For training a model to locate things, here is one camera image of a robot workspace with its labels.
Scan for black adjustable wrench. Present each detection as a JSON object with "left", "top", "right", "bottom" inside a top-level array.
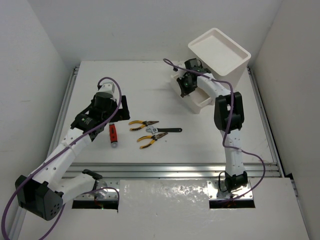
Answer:
[{"left": 146, "top": 125, "right": 183, "bottom": 135}]

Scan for white bottom drawer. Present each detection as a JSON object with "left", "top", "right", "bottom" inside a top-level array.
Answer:
[{"left": 170, "top": 70, "right": 214, "bottom": 114}]

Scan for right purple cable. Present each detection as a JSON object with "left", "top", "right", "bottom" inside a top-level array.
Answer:
[{"left": 162, "top": 58, "right": 266, "bottom": 201}]

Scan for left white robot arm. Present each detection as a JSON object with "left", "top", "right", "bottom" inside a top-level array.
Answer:
[{"left": 15, "top": 91, "right": 130, "bottom": 221}]

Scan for purple cable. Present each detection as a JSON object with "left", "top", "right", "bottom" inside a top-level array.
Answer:
[
  {"left": 0, "top": 77, "right": 123, "bottom": 240},
  {"left": 162, "top": 58, "right": 266, "bottom": 201}
]

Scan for white drawer cabinet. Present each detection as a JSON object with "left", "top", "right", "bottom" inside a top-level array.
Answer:
[{"left": 188, "top": 28, "right": 252, "bottom": 88}]

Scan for red adjustable wrench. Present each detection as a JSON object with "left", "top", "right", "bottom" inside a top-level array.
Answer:
[{"left": 109, "top": 123, "right": 118, "bottom": 148}]

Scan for yellow pliers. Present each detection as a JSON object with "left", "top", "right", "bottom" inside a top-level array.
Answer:
[
  {"left": 136, "top": 132, "right": 168, "bottom": 150},
  {"left": 128, "top": 120, "right": 159, "bottom": 132}
]

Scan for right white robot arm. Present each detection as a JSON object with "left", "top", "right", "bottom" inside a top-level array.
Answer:
[{"left": 173, "top": 58, "right": 248, "bottom": 193}]

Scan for aluminium table frame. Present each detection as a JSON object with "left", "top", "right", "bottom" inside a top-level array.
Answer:
[{"left": 7, "top": 63, "right": 300, "bottom": 240}]

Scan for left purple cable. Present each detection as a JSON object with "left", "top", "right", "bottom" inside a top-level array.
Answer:
[{"left": 0, "top": 77, "right": 123, "bottom": 240}]

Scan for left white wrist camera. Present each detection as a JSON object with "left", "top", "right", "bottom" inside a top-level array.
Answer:
[{"left": 97, "top": 81, "right": 116, "bottom": 97}]

